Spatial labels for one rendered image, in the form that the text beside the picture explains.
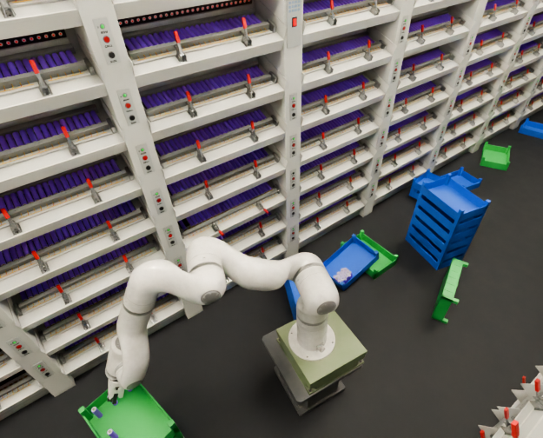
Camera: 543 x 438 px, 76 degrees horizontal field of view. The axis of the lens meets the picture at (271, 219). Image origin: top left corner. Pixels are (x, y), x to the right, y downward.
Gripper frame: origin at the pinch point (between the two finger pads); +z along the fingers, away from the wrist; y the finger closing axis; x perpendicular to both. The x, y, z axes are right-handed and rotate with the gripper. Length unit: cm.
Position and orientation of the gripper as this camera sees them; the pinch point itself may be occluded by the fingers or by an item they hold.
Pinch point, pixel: (112, 394)
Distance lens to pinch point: 153.7
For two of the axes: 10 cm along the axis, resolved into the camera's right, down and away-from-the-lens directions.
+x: -8.7, -0.9, -4.8
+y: -3.3, -6.2, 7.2
